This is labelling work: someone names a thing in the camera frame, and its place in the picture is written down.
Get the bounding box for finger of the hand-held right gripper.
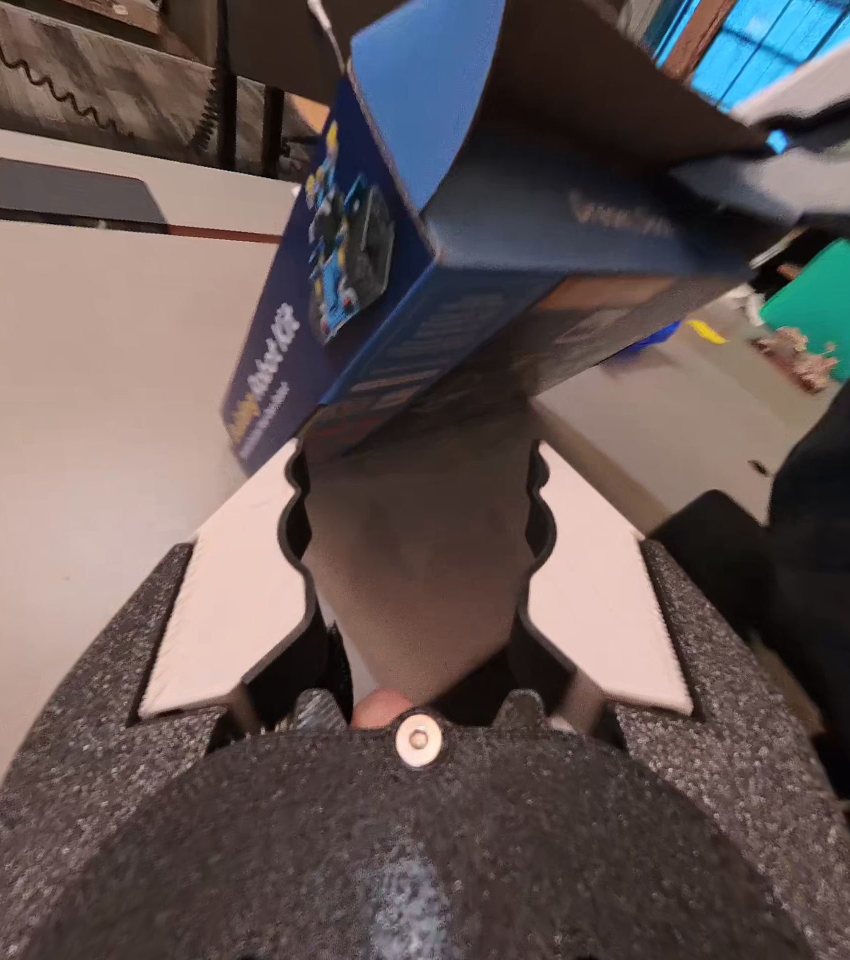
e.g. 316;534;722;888
668;146;850;230
728;18;850;151

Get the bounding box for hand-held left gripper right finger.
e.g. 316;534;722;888
516;441;696;735

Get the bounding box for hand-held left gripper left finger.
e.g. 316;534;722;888
138;441;330;735

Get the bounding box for blue robot kit box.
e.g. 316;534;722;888
221;0;771;479

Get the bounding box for teal folder stand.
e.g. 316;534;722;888
761;238;850;384

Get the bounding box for wooden model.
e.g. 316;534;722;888
753;326;842;393

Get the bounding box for blue plastic bin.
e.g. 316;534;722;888
605;321;684;369

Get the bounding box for black coiled cable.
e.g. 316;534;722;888
0;15;133;140

